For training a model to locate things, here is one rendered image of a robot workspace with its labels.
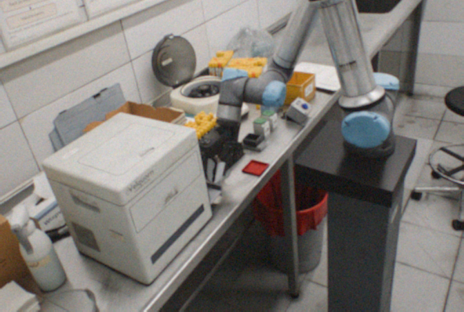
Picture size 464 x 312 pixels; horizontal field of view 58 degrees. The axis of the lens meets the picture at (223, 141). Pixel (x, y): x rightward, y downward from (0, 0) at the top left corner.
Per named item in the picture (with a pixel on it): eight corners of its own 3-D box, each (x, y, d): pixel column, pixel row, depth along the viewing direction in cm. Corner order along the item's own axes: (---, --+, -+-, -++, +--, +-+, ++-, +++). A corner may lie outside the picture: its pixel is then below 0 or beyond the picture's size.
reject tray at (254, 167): (259, 176, 135) (259, 174, 135) (242, 171, 139) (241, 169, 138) (269, 165, 140) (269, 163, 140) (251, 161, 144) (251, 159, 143)
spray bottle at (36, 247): (50, 303, 102) (12, 229, 90) (28, 289, 107) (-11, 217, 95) (77, 278, 108) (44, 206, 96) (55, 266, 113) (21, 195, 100)
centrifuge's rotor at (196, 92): (206, 114, 166) (204, 97, 162) (180, 105, 176) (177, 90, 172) (232, 98, 175) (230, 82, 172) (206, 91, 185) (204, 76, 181)
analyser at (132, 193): (148, 287, 102) (117, 190, 87) (75, 250, 117) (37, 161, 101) (218, 211, 123) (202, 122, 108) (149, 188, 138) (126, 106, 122)
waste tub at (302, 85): (302, 108, 171) (301, 85, 166) (273, 103, 179) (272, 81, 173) (316, 94, 180) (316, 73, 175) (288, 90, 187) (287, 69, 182)
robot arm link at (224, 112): (234, 107, 121) (210, 103, 125) (231, 122, 121) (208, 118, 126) (246, 108, 127) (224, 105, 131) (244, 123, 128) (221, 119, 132)
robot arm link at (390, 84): (395, 110, 128) (403, 68, 121) (391, 132, 118) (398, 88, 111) (355, 104, 133) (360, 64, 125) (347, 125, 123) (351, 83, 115)
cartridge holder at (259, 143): (261, 151, 148) (259, 143, 146) (239, 147, 152) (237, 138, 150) (267, 143, 152) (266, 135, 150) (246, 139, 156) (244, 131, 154)
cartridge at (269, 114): (273, 131, 158) (271, 116, 155) (262, 129, 161) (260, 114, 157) (277, 126, 161) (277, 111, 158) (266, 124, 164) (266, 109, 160)
